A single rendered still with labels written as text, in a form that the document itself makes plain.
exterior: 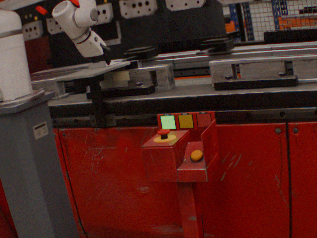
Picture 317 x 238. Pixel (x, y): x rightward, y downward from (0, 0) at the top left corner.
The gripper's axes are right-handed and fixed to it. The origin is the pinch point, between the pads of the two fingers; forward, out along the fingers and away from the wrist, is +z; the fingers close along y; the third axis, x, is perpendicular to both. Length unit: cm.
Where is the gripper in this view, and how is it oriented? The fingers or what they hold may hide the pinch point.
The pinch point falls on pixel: (101, 61)
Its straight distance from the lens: 173.1
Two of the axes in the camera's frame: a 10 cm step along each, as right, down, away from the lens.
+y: -8.8, 0.3, 4.7
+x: -2.4, 8.3, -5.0
